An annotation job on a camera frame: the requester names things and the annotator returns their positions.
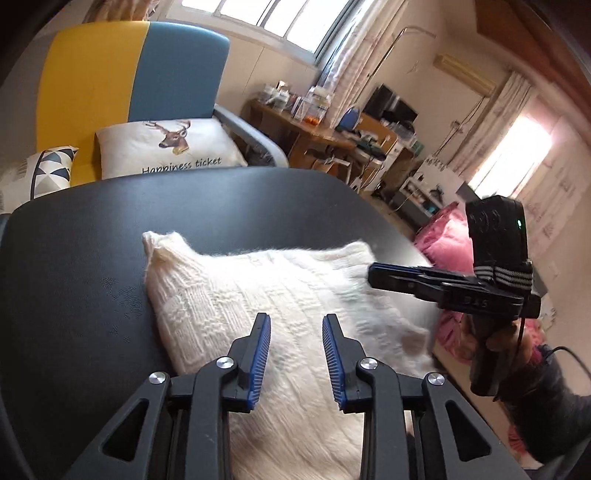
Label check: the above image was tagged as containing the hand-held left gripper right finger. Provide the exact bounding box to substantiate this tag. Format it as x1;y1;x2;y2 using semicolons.
322;314;529;480

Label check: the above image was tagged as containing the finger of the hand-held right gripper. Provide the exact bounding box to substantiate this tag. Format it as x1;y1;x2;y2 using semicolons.
368;261;481;282
372;276;446;300

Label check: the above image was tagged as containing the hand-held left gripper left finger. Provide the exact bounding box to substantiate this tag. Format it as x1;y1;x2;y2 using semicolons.
60;314;271;480

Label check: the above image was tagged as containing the cream knitted sweater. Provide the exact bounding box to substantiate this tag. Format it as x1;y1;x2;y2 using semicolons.
142;231;439;480

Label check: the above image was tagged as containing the person's right forearm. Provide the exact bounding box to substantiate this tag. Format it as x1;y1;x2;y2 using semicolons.
496;351;591;467

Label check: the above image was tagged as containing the person's right hand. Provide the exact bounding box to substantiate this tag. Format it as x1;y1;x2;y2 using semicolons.
487;319;534;367

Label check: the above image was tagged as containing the pink quilt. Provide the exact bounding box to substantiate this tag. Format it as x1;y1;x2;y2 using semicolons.
413;202;546;370

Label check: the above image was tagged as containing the bright side window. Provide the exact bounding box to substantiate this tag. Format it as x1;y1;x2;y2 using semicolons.
468;115;555;199

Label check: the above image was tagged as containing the white cabinet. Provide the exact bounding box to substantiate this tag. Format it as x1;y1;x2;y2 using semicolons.
399;154;467;227

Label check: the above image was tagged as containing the blue bag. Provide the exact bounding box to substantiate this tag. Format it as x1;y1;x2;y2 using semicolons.
335;106;362;131

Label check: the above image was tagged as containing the wooden desk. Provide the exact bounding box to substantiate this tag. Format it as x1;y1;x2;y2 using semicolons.
249;99;398;185

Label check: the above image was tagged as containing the black monitor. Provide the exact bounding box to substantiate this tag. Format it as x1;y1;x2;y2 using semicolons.
364;84;419;125

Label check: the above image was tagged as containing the clutter of bottles and boxes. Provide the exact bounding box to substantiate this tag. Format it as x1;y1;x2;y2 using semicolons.
259;82;335;125

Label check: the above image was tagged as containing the patterned sheer curtain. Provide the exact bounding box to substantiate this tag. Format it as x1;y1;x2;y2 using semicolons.
318;0;407;125

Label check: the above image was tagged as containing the deer print pillow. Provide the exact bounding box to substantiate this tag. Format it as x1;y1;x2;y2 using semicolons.
95;118;249;180

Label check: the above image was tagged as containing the geometric print pillow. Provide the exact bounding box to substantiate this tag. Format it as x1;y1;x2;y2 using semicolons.
0;147;79;214

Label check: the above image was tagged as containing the grey yellow blue sofa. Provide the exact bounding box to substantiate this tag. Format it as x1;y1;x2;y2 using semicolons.
0;21;289;215

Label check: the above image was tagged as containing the beige curtain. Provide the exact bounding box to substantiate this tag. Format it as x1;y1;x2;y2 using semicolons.
95;0;155;21

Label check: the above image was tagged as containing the black cable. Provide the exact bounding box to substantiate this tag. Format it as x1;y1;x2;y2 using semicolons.
517;316;591;370

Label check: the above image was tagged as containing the wall air conditioner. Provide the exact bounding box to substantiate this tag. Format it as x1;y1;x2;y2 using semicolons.
435;54;497;96

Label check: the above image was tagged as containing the window with white frame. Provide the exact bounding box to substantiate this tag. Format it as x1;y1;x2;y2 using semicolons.
180;0;365;54

